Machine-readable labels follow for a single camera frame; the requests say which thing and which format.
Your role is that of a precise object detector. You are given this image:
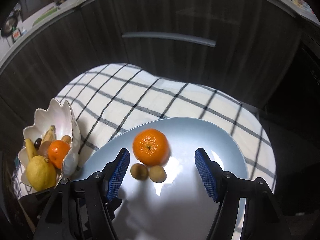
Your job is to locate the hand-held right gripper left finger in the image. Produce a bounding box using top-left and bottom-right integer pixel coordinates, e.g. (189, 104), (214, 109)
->
(32, 148), (131, 240)

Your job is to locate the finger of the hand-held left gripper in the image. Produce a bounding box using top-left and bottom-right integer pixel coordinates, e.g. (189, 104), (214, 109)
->
(107, 196), (123, 219)

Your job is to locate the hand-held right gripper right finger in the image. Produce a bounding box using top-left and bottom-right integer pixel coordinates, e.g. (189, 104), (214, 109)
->
(194, 147), (285, 240)

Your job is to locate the yellow lemon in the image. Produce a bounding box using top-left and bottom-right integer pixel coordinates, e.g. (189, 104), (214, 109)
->
(26, 155), (57, 192)

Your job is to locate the orange mandarin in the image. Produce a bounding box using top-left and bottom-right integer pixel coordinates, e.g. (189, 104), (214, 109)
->
(48, 140), (71, 169)
(132, 129), (170, 166)

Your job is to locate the pale blue plate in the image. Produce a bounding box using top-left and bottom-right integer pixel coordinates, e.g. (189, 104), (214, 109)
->
(72, 117), (249, 240)

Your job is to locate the small yellow banana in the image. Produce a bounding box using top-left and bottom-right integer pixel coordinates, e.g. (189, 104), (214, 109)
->
(40, 125), (56, 145)
(24, 139), (38, 162)

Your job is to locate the brown kiwi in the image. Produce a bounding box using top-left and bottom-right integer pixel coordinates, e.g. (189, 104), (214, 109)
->
(37, 141), (53, 157)

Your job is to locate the white flower-shaped bowl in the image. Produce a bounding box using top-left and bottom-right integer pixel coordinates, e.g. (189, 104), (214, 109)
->
(18, 98), (82, 194)

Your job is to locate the white black checked cloth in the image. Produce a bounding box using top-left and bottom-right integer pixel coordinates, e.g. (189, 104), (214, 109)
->
(11, 63), (277, 240)

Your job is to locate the green cutting board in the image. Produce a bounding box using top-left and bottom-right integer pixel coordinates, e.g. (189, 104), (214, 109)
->
(32, 6), (59, 25)

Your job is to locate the black frying pan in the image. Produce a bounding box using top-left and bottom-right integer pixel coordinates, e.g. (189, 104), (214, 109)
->
(1, 10), (22, 37)

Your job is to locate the grey drawer handle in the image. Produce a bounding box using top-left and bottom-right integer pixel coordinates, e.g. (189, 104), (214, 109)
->
(122, 32), (216, 47)

